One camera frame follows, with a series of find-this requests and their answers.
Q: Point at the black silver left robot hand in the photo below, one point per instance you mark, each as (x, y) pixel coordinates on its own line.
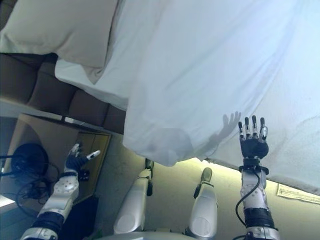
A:
(73, 161)

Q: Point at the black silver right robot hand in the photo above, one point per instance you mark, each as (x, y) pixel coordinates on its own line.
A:
(253, 147)

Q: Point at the white duvet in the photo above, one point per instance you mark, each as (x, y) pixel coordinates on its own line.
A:
(212, 75)

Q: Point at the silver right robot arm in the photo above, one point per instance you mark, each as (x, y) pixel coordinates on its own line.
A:
(255, 195)

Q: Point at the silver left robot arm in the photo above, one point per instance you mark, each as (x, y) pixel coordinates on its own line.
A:
(60, 197)

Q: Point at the white bed sheet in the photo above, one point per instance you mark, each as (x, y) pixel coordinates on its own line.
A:
(100, 86)

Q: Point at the dark glass-topped bedside table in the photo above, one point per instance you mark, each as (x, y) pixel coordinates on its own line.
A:
(57, 135)

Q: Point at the black round device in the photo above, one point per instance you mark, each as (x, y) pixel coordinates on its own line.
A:
(28, 157)

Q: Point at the printed paper sheet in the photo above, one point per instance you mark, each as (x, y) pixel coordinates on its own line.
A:
(300, 193)

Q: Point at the large beige pillow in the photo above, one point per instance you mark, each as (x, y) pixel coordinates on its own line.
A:
(62, 32)

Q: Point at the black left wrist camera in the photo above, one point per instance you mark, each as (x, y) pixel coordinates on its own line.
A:
(84, 175)

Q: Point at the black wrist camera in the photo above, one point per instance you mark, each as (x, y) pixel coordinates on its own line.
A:
(84, 175)
(252, 166)

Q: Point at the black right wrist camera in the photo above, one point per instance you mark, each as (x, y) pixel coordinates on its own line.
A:
(252, 166)

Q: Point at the brown upholstered bed frame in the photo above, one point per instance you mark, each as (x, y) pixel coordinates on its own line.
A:
(50, 90)

